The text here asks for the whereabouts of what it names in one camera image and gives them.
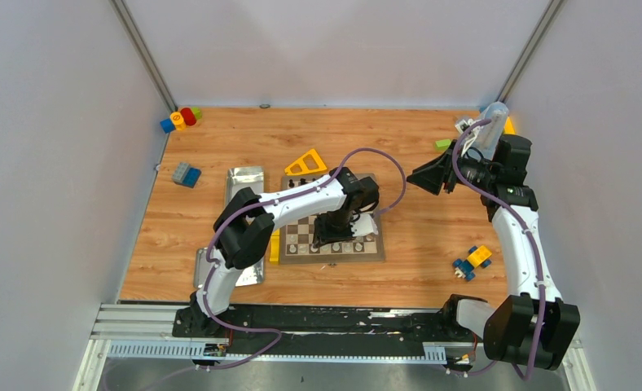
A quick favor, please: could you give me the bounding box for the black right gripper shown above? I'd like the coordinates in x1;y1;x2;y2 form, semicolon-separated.
406;139;497;195

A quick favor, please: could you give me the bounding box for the wooden chess board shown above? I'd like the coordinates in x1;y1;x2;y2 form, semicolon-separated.
278;173;387;266

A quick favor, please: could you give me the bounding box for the yellow triangle frame block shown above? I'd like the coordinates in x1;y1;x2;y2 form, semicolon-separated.
284;148;328;176

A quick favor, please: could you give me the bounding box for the yellow arch block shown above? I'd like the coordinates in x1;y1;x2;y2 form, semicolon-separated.
269;242;280;264

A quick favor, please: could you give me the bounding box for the gold tin with white pieces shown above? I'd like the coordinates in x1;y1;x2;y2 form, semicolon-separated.
224;166;265;206

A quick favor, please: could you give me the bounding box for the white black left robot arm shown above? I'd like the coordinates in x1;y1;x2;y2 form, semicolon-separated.
191;168;380;336

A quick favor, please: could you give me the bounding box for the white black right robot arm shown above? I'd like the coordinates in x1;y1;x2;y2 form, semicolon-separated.
407;134;581;371

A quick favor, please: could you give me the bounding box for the black chess pieces row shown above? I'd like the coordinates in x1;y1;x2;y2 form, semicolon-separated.
286;177;315;189

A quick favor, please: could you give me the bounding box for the green rectangular block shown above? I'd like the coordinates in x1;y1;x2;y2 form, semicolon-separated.
433;139;452;152

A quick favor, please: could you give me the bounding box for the clear blue plastic container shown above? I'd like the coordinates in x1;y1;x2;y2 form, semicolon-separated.
472;102;509;160

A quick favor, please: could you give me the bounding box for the yellow blue toy car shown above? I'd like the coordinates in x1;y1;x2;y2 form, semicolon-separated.
453;245;492;281

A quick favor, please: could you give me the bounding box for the silver tin lid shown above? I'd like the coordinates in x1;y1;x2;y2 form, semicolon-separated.
192;247;266;290

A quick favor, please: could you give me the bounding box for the blue lego brick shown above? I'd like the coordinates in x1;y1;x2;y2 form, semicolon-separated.
182;167;201;188

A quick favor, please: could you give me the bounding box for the gray lego brick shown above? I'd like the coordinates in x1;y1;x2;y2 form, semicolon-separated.
171;162;191;184

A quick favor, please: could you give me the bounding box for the green block at corner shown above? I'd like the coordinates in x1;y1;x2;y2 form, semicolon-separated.
191;107;203;120

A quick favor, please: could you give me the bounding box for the red cylinder block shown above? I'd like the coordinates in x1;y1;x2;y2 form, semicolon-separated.
180;107;197;127

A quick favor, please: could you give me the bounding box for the yellow cylinder block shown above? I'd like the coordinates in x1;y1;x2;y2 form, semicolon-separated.
170;112;187;130

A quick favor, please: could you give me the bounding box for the blue cube block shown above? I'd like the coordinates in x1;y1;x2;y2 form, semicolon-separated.
160;118;176;134

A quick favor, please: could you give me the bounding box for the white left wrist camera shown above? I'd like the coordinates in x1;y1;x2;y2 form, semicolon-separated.
350;213;379;237

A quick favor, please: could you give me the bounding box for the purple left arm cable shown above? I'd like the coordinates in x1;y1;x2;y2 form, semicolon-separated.
202;147;408;373

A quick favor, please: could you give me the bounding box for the yellow block at right wall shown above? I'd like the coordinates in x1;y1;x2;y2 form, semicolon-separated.
503;117;517;134

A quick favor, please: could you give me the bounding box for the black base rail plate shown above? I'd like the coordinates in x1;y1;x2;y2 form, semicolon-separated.
171;304;484;361

